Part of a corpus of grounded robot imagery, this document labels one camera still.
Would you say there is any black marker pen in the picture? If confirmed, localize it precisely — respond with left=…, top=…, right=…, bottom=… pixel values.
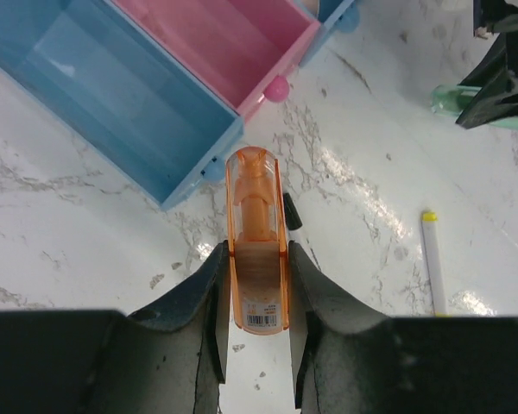
left=282, top=191, right=323, bottom=273

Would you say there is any light blue drawer box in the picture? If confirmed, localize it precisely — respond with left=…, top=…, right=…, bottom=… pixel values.
left=299, top=0, right=360, bottom=67

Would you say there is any orange correction tape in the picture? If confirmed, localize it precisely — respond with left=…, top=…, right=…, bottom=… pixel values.
left=225, top=147, right=289, bottom=336

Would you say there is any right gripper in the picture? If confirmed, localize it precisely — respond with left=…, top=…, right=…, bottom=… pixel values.
left=456, top=0, right=518, bottom=129

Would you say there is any pink drawer box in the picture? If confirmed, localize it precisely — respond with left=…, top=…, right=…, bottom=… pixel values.
left=115, top=0, right=319, bottom=119

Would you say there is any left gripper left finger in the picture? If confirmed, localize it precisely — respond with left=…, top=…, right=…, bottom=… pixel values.
left=0, top=243, right=230, bottom=413

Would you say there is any yellow marker pen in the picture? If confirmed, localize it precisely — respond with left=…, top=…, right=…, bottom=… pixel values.
left=420, top=210, right=449, bottom=317

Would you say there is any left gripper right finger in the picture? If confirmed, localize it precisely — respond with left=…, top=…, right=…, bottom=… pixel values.
left=288, top=242, right=518, bottom=413

